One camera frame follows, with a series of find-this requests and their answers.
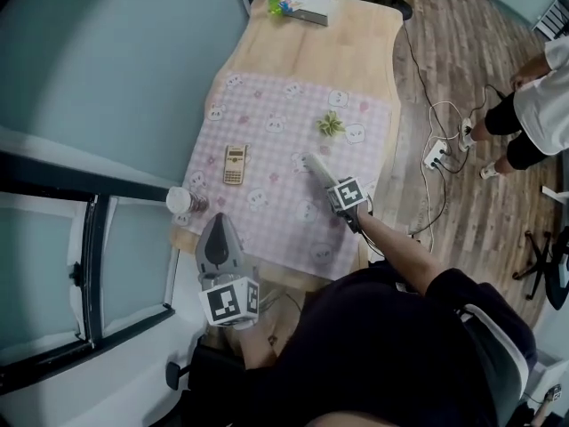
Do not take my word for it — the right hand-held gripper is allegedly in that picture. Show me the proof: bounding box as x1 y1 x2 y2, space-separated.
316 161 374 235

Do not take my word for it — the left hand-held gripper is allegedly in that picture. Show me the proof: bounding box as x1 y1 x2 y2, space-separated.
195 213 262 328

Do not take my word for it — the white rectangular box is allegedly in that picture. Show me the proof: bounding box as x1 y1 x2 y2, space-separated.
303 150 333 184

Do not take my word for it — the person's left forearm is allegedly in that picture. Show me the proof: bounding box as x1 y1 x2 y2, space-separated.
229 321 286 372

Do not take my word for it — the person's right forearm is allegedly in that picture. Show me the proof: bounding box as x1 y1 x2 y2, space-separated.
357 208 446 298

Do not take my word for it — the small green potted plant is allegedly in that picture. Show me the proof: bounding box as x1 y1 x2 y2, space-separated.
315 109 348 137

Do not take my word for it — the pink checked table mat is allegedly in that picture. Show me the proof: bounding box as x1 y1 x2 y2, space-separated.
170 70 394 282

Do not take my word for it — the white-lidded clear jar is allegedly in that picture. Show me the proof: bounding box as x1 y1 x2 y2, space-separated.
164 185 211 217

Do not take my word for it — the beige calculator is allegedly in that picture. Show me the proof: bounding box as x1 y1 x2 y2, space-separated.
221 143 250 187

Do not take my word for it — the white power strip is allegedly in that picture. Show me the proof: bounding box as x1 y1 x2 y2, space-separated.
422 139 450 171

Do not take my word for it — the flat white box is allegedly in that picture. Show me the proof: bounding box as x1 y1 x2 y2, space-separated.
278 0 331 28

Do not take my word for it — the person's black shirt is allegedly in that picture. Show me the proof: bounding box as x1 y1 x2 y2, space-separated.
241 266 540 427

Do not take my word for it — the black round stand base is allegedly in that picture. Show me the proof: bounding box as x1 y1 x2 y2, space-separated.
373 0 414 20

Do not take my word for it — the white desk leg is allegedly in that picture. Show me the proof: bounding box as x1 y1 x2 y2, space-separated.
541 184 569 206

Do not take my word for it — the black office chair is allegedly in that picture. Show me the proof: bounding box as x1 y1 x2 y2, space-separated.
511 228 569 312

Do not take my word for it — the black window frame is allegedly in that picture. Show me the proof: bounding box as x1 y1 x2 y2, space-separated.
0 148 180 396

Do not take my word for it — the white cable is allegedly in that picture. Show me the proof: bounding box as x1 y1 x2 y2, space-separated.
417 100 473 254

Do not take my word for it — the black cable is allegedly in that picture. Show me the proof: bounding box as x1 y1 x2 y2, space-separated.
401 21 504 236

